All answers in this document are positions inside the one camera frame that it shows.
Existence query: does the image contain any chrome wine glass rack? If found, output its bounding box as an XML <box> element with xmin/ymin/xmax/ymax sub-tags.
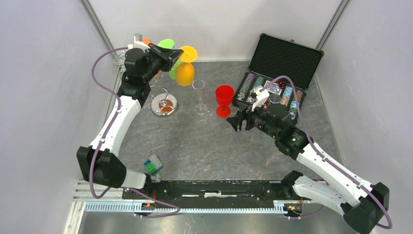
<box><xmin>114</xmin><ymin>51</ymin><xmax>179</xmax><ymax>119</ymax></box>

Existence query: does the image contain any orange plastic wine glass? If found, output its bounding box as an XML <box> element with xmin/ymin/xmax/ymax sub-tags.
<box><xmin>142</xmin><ymin>37</ymin><xmax>162</xmax><ymax>77</ymax></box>

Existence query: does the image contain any green plastic wine glass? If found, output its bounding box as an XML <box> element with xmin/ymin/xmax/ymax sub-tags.
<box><xmin>157</xmin><ymin>39</ymin><xmax>182</xmax><ymax>80</ymax></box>

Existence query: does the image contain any coloured toy brick block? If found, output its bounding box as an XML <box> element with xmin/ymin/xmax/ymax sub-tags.
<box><xmin>144</xmin><ymin>154</ymin><xmax>164</xmax><ymax>175</ymax></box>

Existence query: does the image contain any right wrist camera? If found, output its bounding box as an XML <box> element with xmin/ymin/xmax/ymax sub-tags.
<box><xmin>251</xmin><ymin>86</ymin><xmax>270</xmax><ymax>112</ymax></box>

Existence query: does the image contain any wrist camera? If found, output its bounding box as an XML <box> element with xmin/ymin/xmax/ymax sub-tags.
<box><xmin>127</xmin><ymin>33</ymin><xmax>149</xmax><ymax>50</ymax></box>
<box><xmin>251</xmin><ymin>86</ymin><xmax>270</xmax><ymax>112</ymax></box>

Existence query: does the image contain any red plastic wine glass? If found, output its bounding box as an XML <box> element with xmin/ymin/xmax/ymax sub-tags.
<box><xmin>215</xmin><ymin>85</ymin><xmax>235</xmax><ymax>118</ymax></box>

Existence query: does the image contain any yellow plastic wine glass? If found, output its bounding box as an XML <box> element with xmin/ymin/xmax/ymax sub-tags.
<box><xmin>176</xmin><ymin>45</ymin><xmax>198</xmax><ymax>86</ymax></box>

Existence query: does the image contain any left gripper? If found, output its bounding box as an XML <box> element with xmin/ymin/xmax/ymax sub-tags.
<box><xmin>141</xmin><ymin>43</ymin><xmax>183</xmax><ymax>82</ymax></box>

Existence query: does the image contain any clear flute glass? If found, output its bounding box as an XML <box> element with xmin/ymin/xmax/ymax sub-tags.
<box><xmin>192</xmin><ymin>79</ymin><xmax>208</xmax><ymax>116</ymax></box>

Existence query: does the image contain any clear wine glass on rack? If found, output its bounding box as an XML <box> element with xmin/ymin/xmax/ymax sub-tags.
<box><xmin>113</xmin><ymin>51</ymin><xmax>126</xmax><ymax>66</ymax></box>

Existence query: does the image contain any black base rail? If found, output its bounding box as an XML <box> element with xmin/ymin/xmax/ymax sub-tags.
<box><xmin>74</xmin><ymin>179</ymin><xmax>365</xmax><ymax>216</ymax></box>

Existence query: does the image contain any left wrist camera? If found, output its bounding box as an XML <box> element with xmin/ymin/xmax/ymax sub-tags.
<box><xmin>127</xmin><ymin>33</ymin><xmax>149</xmax><ymax>50</ymax></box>

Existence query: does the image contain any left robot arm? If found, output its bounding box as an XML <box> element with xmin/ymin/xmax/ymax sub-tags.
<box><xmin>76</xmin><ymin>43</ymin><xmax>184</xmax><ymax>199</ymax></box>

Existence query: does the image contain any black poker chip case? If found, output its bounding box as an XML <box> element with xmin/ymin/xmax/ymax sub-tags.
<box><xmin>232</xmin><ymin>33</ymin><xmax>324</xmax><ymax>120</ymax></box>

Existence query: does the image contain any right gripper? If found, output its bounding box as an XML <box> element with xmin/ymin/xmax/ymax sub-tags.
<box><xmin>226</xmin><ymin>98</ymin><xmax>279</xmax><ymax>139</ymax></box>

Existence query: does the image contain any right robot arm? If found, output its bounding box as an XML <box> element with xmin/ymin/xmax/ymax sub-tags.
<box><xmin>226</xmin><ymin>104</ymin><xmax>390</xmax><ymax>234</ymax></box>

